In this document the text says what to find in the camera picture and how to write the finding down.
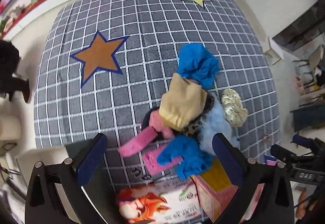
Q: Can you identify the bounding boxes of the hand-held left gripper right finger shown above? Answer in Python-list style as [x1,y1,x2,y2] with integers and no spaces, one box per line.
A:
[212,133,296,224]

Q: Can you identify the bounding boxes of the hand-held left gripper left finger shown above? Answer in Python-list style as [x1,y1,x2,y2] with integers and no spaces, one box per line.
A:
[25,133,108,224]

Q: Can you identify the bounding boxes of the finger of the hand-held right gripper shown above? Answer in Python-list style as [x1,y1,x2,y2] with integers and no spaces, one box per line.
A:
[270,144,301,163]
[292,135,320,149]

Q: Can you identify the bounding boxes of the light blue fuzzy cloth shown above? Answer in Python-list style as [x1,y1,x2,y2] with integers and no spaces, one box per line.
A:
[198,101,240,153]

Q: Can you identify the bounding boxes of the small blue cloth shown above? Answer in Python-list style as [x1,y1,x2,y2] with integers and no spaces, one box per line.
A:
[157,135,212,180]

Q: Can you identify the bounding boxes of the pink sponge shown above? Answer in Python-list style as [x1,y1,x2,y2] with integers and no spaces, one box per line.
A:
[142,143,183,176]
[118,126,156,158]

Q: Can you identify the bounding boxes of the leopard print fuzzy cloth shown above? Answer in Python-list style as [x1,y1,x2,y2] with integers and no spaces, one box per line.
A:
[181,93,216,138]

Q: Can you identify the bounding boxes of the cream patterned cloth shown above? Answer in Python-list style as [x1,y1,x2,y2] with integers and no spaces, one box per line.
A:
[220,88,249,128]

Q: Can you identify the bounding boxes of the beige knit sock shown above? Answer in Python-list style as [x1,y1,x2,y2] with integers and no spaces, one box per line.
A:
[159,73,207,131]

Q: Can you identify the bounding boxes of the pink fuzzy cloth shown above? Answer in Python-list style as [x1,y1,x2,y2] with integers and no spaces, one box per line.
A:
[148,110,174,139]

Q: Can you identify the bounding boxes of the printed cardboard box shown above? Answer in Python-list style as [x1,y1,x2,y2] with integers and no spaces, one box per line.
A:
[116,158,257,224]

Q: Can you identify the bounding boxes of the large blue cloth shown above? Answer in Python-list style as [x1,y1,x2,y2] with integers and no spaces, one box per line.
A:
[178,43,220,89]

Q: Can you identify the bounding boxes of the pink slippers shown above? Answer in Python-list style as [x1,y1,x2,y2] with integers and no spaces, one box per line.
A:
[293,75,306,94]

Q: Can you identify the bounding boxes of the metal chair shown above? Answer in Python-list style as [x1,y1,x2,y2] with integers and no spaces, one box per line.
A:
[293,45,325,87]

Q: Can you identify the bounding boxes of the white stool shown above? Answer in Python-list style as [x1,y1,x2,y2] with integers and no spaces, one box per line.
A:
[265,36,285,66]

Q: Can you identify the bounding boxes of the dark cabinet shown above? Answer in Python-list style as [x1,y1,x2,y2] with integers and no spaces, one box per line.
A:
[273,0,325,53]

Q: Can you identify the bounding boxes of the grey checked star blanket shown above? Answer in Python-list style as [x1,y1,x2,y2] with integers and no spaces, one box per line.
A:
[34,0,282,189]

